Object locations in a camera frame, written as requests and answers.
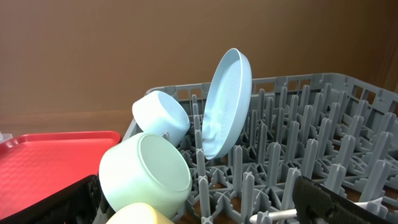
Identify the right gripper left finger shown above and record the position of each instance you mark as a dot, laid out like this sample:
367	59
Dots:
77	203

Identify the yellow cup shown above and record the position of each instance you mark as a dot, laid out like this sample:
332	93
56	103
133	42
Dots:
138	213

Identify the red serving tray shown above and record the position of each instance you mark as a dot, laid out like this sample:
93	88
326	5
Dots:
36	166

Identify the light blue plate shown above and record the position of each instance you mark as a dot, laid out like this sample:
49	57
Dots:
227	104

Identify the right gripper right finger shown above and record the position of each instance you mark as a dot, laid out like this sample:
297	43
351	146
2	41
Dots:
314	202

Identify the grey dishwasher rack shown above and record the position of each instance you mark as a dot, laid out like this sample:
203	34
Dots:
334	129

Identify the green bowl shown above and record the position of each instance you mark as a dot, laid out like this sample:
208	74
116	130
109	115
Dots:
145	168

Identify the white plastic spoon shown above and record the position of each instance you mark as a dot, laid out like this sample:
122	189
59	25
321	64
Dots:
287	214

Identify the blue bowl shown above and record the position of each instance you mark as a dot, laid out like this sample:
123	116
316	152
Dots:
160	113

